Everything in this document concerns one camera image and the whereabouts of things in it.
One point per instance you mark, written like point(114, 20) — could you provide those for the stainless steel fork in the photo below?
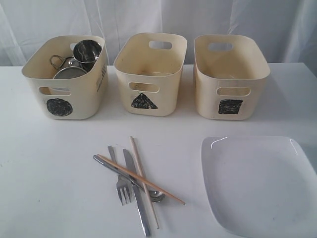
point(121, 185)

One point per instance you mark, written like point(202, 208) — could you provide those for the cream bin with square mark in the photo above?
point(230, 74)

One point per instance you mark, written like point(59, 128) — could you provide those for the stainless steel spoon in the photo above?
point(156, 196)

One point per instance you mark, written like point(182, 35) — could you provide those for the white square plate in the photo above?
point(260, 186)

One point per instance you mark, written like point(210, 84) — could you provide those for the white backdrop curtain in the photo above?
point(285, 30)

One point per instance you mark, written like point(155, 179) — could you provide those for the brown wooden chopstick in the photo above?
point(142, 179)

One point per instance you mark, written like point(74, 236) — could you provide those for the cream bin with triangle mark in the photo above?
point(149, 69)

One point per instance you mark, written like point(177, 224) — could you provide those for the stainless steel knife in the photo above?
point(140, 206)

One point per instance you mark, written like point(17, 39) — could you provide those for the steel mug with handle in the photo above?
point(59, 62)

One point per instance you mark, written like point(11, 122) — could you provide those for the cream bin with circle mark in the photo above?
point(75, 98)

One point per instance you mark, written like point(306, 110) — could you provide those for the small stainless steel cup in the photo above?
point(87, 52)

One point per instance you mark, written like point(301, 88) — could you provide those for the large stainless steel bowl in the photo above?
point(70, 72)

